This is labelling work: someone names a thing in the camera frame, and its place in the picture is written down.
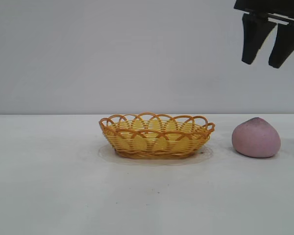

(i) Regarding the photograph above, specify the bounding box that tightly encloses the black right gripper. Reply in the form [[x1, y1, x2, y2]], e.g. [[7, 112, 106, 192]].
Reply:
[[233, 0, 294, 69]]

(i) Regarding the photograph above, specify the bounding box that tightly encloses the pink peach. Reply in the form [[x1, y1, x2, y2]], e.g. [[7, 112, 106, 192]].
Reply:
[[231, 117, 282, 158]]

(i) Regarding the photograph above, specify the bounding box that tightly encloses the yellow woven wicker basket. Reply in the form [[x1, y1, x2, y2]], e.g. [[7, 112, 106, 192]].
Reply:
[[98, 112, 216, 160]]

